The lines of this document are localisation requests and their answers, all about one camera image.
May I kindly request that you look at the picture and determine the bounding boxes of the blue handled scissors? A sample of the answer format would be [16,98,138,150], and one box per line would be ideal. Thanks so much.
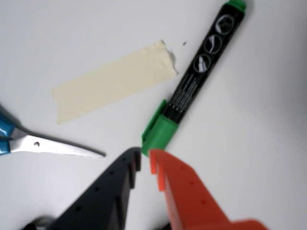
[0,103,106,159]

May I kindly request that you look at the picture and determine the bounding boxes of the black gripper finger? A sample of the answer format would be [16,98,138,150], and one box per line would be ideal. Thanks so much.
[45,147,142,230]

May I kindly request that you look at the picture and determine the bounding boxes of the green capped black marker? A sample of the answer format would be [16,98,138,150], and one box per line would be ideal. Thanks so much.
[141,0,248,158]

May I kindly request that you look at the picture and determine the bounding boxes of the beige masking tape strip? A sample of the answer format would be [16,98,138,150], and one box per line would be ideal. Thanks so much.
[50,39,180,125]

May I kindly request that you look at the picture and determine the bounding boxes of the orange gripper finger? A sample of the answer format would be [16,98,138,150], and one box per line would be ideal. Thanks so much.
[148,148,271,230]

